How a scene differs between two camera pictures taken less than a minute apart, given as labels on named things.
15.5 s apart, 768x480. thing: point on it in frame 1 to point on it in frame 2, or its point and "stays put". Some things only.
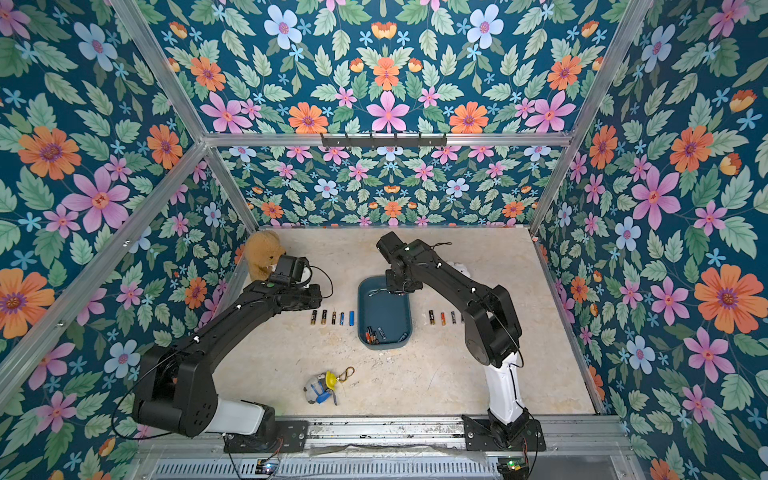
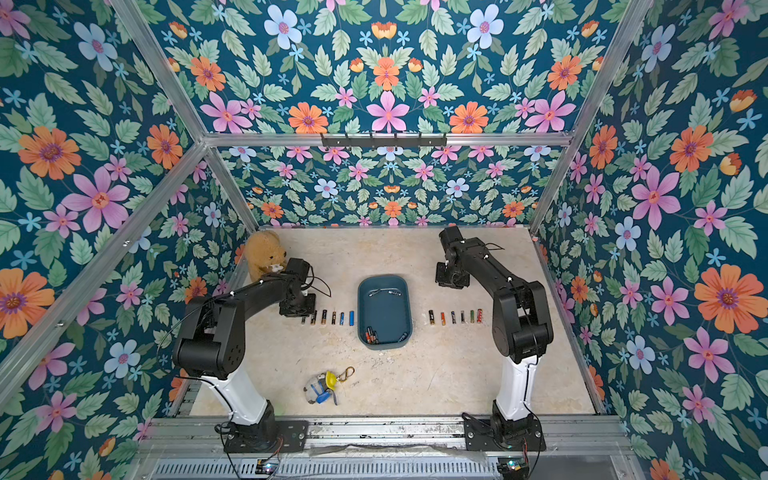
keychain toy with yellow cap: x=321 y=386 stays put
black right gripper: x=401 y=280 to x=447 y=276
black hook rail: x=394 y=142 stays put
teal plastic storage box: x=384 y=319 stays put
